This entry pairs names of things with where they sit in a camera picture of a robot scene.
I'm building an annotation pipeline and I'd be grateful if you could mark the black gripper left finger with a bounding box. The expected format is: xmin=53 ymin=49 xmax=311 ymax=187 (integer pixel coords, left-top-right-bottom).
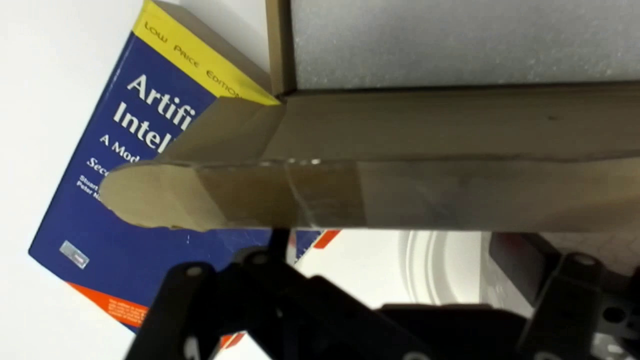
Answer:
xmin=123 ymin=225 xmax=376 ymax=360

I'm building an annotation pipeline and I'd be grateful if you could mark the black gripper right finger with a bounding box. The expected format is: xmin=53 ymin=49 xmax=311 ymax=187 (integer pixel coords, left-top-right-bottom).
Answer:
xmin=488 ymin=230 xmax=640 ymax=360

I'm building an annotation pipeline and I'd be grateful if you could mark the brown cardboard box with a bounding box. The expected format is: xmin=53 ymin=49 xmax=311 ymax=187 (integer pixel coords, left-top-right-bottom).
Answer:
xmin=96 ymin=0 xmax=640 ymax=235

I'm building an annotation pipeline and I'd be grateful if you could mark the white plate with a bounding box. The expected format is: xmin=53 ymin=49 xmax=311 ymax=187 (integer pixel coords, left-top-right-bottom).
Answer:
xmin=395 ymin=228 xmax=496 ymax=310

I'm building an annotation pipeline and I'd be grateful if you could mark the blue artificial intelligence book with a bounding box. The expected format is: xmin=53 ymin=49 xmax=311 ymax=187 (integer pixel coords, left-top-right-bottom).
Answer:
xmin=25 ymin=0 xmax=343 ymax=351

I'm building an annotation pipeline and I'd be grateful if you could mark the white foam insert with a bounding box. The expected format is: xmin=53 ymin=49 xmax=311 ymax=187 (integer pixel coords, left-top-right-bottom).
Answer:
xmin=290 ymin=0 xmax=640 ymax=93

